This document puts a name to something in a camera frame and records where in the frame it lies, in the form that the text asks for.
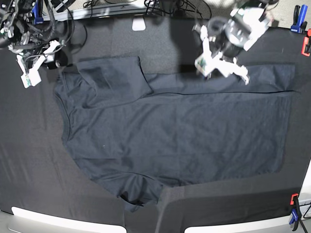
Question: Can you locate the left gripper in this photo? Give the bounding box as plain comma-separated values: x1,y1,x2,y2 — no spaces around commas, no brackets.
206,23,242,62

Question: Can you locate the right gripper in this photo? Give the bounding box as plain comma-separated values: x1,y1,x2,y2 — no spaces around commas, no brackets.
22,40,69,70

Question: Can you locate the dark grey t-shirt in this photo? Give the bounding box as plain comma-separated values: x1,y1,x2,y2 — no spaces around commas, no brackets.
54,57,295,212

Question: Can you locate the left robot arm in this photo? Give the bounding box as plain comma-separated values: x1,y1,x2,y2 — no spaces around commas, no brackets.
193,0,278,62

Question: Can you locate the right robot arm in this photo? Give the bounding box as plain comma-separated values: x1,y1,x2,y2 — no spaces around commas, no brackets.
0,0,74,74

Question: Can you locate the blue clamp far left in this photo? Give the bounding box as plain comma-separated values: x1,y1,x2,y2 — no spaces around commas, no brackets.
32,0,44,25

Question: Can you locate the blue clamp far right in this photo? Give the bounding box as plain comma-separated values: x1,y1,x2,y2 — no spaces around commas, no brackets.
290,4,308,33

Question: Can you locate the red clamp far right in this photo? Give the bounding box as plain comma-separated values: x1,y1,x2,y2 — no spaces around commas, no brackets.
301,29,311,57

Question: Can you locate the red blue clamp near right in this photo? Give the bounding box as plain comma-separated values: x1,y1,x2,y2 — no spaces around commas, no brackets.
289,193,308,233

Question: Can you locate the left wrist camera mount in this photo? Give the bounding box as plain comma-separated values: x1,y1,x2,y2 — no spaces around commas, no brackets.
193,24,249,85

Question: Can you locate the aluminium rail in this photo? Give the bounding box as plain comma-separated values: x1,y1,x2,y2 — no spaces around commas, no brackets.
41,5,149,21

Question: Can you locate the black cable bundle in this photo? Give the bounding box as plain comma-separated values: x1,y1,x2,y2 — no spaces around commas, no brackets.
82,0,212,19

